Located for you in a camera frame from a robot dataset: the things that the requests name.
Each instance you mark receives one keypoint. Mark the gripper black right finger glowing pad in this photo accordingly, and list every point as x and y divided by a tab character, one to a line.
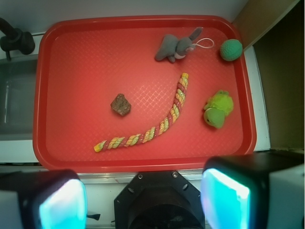
264	190

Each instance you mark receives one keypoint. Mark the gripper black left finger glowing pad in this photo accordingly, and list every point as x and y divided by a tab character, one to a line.
42	200

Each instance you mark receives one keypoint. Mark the brown rock-like chunk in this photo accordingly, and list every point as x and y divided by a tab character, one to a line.
120	105

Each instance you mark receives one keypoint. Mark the metal sink basin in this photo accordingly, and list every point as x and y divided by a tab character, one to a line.
17	92

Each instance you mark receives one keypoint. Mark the red plastic tray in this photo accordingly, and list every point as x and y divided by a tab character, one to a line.
84	64

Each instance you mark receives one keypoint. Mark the green textured ball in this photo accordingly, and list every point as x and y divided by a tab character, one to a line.
231	50

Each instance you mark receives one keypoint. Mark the grey plush elephant toy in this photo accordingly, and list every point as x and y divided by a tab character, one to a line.
174	49

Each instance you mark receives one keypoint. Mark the black octagonal mount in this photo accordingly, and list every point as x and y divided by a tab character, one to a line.
159	200

